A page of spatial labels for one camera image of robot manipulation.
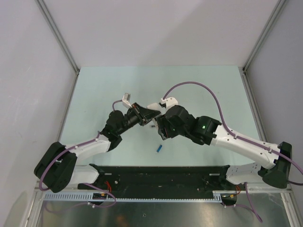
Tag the grey cable duct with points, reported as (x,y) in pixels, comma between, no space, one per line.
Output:
(100,197)

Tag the white red remote control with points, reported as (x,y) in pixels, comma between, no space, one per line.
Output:
(155,107)

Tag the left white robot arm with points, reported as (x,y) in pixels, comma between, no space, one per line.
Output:
(61,164)

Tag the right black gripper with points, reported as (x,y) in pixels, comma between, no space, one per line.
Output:
(163,123)

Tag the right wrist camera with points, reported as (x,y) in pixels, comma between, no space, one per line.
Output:
(168,103)

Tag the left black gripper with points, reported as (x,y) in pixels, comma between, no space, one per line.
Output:
(143,115)

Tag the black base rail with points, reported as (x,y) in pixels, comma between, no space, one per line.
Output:
(165,182)

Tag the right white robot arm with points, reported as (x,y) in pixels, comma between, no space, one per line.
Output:
(270,161)

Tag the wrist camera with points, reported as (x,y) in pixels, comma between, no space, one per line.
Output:
(126,100)
(168,103)

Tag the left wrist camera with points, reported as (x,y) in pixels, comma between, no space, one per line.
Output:
(126,100)

